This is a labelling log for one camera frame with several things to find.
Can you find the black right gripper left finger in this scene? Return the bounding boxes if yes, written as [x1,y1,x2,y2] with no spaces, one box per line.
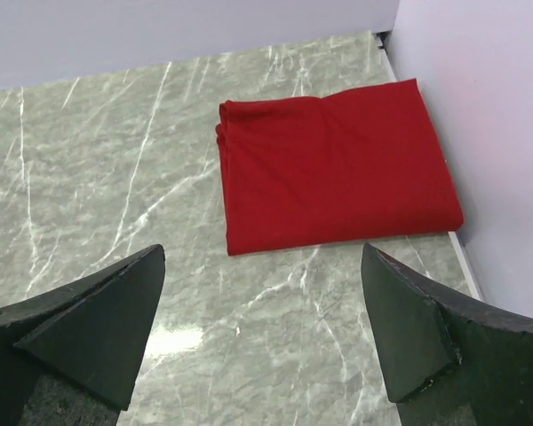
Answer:
[0,244,165,425]

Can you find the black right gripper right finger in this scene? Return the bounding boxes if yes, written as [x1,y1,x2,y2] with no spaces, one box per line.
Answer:
[361,244,533,425]

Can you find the folded dark red t-shirt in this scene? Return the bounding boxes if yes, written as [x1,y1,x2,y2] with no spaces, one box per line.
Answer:
[216,80,465,256]

